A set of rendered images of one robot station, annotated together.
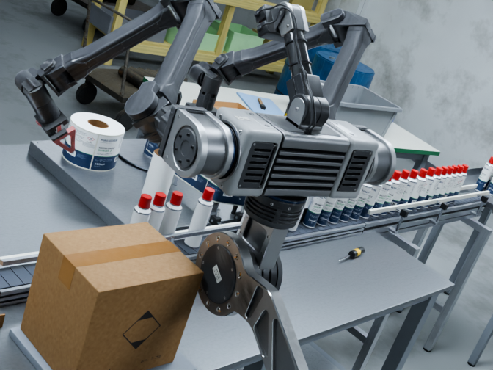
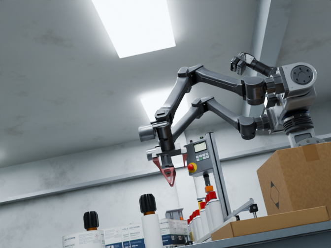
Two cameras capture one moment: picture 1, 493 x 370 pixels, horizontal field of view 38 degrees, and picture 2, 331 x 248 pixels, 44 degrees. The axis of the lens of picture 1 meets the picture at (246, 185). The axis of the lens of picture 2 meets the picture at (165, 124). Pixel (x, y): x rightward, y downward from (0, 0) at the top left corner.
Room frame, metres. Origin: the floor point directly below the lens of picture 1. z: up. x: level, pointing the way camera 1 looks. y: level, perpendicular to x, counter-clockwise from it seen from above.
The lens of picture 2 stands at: (0.71, 1.66, 0.77)
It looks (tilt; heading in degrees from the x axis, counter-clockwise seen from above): 20 degrees up; 315
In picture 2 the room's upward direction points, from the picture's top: 10 degrees counter-clockwise
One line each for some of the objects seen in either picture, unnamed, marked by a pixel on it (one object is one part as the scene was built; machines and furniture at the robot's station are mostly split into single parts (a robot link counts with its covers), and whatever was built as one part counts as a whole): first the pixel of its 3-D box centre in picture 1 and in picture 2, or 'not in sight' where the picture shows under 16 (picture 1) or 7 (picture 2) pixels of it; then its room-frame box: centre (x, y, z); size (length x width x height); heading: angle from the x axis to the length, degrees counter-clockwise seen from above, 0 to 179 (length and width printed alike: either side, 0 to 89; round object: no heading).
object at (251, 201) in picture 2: (166, 237); (221, 222); (1.95, 0.17, 0.96); 1.07 x 0.01 x 0.01; 142
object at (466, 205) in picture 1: (392, 276); not in sight; (3.31, -0.84, 0.47); 1.17 x 0.36 x 0.95; 142
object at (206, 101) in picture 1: (205, 102); (167, 163); (2.20, 0.21, 1.32); 0.10 x 0.07 x 0.07; 131
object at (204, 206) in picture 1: (200, 217); (206, 222); (2.10, 0.10, 0.98); 0.05 x 0.05 x 0.20
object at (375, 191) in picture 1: (371, 195); not in sight; (2.88, -0.51, 0.98); 0.05 x 0.05 x 0.20
